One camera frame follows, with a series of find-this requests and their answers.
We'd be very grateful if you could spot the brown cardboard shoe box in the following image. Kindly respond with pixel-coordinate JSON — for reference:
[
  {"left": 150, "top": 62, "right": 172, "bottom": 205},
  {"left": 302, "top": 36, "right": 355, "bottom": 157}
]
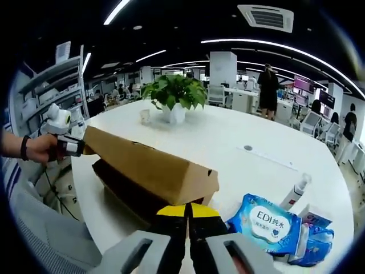
[{"left": 83, "top": 125, "right": 220, "bottom": 226}]

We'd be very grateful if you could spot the blue white soft tissue pack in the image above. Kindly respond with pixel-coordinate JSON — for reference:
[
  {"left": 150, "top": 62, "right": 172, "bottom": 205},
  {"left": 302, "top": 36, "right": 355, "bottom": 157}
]
[{"left": 287, "top": 222, "right": 335, "bottom": 268}]

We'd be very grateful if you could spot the white office chair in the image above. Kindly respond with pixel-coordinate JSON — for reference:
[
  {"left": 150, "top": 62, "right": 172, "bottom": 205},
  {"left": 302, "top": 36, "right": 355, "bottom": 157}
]
[
  {"left": 207, "top": 84, "right": 226, "bottom": 107},
  {"left": 301, "top": 110, "right": 322, "bottom": 135},
  {"left": 322, "top": 122, "right": 340, "bottom": 149}
]

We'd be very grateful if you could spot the blue soft wet wipes pack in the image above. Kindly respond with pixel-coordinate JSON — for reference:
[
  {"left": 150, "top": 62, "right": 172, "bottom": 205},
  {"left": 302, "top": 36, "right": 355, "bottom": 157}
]
[{"left": 226, "top": 193, "right": 303, "bottom": 256}]

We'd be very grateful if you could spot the long curved ceiling light strip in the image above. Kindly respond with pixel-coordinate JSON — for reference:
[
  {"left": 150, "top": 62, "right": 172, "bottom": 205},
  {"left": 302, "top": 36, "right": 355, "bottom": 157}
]
[{"left": 200, "top": 39, "right": 365, "bottom": 99}]

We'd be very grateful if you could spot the grey mesh office chair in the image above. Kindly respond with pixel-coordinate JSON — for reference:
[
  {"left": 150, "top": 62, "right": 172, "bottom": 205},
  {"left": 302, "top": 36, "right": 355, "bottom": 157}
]
[{"left": 8, "top": 176, "right": 103, "bottom": 274}]

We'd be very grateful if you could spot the table cable slot cover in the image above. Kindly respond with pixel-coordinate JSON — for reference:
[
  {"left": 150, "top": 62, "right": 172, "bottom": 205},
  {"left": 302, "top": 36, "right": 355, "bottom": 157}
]
[{"left": 236, "top": 147, "right": 299, "bottom": 172}]

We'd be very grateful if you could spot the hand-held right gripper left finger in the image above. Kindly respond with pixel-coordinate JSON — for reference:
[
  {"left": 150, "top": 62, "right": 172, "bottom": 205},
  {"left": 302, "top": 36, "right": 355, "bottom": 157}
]
[{"left": 96, "top": 203, "right": 189, "bottom": 274}]

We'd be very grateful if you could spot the short ceiling light strip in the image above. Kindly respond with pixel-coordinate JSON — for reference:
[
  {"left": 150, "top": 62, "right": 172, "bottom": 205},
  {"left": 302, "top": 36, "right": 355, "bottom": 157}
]
[{"left": 135, "top": 50, "right": 167, "bottom": 63}]

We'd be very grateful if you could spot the white purple small box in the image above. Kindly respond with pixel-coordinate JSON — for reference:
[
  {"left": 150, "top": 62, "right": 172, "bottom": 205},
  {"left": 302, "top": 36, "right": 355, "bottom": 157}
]
[{"left": 298, "top": 203, "right": 333, "bottom": 229}]

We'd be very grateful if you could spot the person's left hand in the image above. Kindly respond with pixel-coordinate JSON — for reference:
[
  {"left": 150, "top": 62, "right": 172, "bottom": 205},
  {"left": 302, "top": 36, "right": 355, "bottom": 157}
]
[{"left": 28, "top": 132, "right": 61, "bottom": 164}]

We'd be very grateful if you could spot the green potted plant white pot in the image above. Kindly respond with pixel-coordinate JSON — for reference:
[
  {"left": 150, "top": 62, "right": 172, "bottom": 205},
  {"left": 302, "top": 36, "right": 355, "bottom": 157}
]
[{"left": 140, "top": 74, "right": 208, "bottom": 124}]

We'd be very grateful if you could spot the black wristband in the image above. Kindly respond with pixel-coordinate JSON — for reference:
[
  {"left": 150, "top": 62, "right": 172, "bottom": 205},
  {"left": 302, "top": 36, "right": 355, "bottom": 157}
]
[{"left": 20, "top": 135, "right": 31, "bottom": 162}]

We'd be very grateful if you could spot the ceiling air conditioner vent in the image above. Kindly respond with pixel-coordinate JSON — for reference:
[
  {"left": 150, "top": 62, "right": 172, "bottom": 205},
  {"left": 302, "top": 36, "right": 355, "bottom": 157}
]
[{"left": 237, "top": 4, "right": 294, "bottom": 34}]

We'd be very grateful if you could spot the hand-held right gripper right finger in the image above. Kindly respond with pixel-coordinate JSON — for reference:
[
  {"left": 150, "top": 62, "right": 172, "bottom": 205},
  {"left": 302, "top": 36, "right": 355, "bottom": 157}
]
[{"left": 187, "top": 202, "right": 282, "bottom": 274}]

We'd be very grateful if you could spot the white pillar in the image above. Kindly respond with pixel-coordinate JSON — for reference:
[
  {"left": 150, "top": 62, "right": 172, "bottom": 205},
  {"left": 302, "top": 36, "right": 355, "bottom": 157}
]
[{"left": 209, "top": 51, "right": 237, "bottom": 86}]

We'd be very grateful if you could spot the metal storage shelf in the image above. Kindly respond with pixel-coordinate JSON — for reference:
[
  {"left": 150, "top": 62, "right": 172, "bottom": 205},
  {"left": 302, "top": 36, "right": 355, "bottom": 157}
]
[{"left": 17, "top": 42, "right": 89, "bottom": 135}]

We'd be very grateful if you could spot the pink display screen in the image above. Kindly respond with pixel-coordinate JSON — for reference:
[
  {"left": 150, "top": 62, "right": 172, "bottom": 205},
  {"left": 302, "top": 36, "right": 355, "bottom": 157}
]
[{"left": 293, "top": 76, "right": 314, "bottom": 92}]

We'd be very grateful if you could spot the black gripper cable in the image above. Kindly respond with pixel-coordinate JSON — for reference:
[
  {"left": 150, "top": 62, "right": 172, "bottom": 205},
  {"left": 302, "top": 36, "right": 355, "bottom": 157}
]
[{"left": 42, "top": 162, "right": 80, "bottom": 222}]

